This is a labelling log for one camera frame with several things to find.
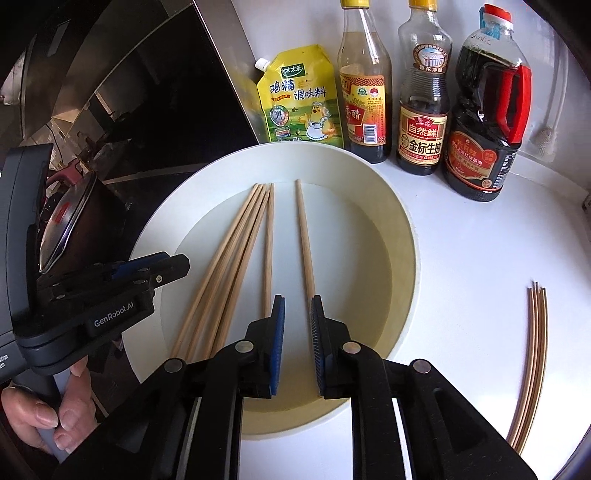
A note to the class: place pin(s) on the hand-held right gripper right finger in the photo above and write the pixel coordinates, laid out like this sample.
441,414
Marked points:
318,350

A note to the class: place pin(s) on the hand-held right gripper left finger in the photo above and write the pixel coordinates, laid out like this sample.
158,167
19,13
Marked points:
276,350

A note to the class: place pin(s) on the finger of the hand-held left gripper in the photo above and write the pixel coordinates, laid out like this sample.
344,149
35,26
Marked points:
92,295
171,267

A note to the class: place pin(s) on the wooden chopstick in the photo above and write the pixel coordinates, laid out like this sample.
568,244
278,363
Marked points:
535,346
545,346
304,240
236,300
232,277
226,265
540,346
268,254
216,265
531,346

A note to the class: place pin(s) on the white round basin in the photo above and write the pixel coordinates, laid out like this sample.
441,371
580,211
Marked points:
360,258

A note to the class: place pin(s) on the person's left hand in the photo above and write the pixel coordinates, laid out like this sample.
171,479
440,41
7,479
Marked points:
27,415

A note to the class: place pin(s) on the pot with glass lid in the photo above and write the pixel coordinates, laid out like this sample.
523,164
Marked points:
64,226

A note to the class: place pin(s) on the black range hood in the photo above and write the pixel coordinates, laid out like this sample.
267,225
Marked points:
161,92

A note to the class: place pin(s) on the yellow seasoning pouch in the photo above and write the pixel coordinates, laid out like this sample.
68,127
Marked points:
300,101

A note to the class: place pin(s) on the clear soy sauce bottle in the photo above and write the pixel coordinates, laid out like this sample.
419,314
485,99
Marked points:
422,138

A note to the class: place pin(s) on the vinegar bottle with orange label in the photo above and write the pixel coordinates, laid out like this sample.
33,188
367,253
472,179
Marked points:
364,115

